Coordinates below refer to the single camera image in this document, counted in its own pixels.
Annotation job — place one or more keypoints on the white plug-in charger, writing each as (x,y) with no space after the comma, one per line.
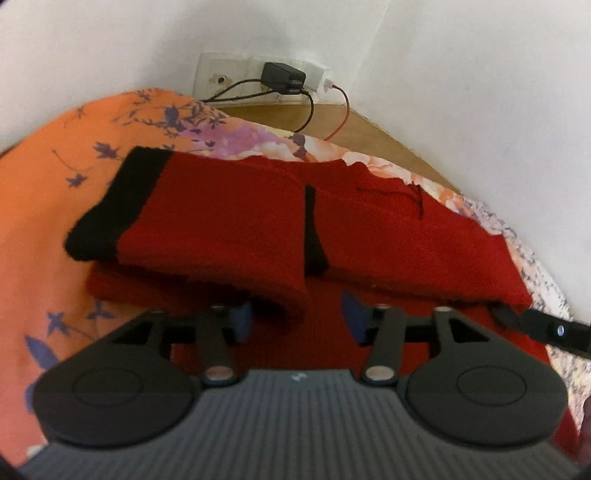
(322,82)

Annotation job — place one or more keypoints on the orange floral bed sheet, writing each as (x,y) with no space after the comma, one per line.
(41,217)

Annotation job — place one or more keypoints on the red knitted sweater black cuffs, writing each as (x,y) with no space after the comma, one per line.
(221,226)

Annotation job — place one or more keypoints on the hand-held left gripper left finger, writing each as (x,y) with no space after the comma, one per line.
(242,318)

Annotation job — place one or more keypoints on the black plug-in charger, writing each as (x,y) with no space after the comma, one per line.
(281,77)

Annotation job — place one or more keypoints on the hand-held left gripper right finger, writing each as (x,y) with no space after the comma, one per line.
(353,314)

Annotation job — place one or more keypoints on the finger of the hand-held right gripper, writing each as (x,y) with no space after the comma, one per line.
(545,330)

